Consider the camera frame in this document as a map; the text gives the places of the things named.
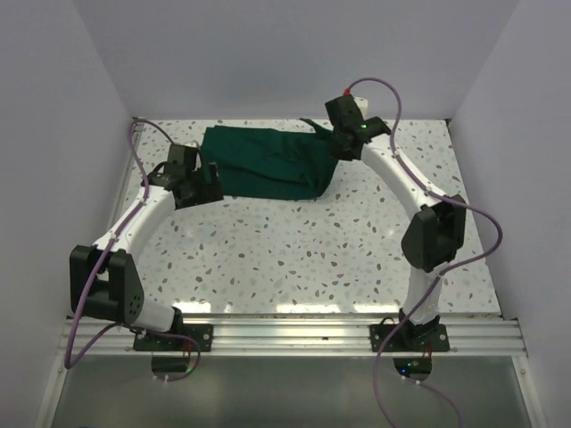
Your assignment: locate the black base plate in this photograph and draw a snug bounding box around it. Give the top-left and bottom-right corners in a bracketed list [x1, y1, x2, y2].
[368, 316, 451, 352]
[133, 324, 214, 352]

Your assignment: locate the aluminium front rail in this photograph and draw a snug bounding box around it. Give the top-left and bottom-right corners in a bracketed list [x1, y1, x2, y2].
[56, 316, 530, 358]

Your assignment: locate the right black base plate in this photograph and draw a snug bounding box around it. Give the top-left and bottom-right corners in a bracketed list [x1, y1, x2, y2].
[368, 316, 451, 352]

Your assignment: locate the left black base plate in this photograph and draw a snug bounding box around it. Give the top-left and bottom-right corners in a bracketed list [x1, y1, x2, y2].
[133, 324, 214, 352]

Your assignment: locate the dark green surgical cloth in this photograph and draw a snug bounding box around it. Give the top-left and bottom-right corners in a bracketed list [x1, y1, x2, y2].
[201, 119, 338, 201]

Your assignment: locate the aluminium left side rail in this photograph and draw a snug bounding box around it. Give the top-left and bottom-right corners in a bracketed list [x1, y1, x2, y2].
[79, 116, 146, 317]

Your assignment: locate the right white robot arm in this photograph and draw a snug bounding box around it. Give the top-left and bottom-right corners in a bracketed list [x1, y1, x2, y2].
[325, 95, 466, 350]

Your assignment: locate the purple cable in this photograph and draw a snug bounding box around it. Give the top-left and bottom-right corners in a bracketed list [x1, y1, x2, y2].
[64, 119, 201, 383]
[373, 78, 504, 428]

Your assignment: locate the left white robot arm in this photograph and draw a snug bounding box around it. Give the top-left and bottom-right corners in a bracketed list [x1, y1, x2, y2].
[70, 144, 223, 350]

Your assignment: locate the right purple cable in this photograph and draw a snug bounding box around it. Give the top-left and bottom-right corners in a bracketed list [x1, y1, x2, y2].
[373, 78, 504, 428]

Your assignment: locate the aluminium rail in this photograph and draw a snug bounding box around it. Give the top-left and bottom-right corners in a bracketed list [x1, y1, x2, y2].
[56, 316, 530, 358]
[79, 116, 146, 317]

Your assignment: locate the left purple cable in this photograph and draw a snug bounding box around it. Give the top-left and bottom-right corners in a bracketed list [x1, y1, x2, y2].
[64, 119, 201, 383]

